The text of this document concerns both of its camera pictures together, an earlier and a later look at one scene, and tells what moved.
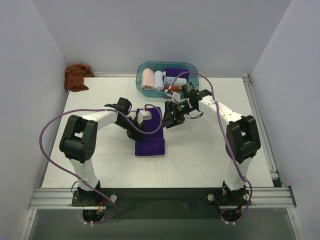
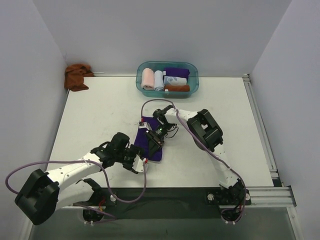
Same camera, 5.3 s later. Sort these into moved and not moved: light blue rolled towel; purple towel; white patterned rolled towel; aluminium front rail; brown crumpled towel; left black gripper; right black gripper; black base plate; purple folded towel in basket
Moved: left black gripper; purple towel; right black gripper
Not moved: purple folded towel in basket; brown crumpled towel; black base plate; white patterned rolled towel; aluminium front rail; light blue rolled towel
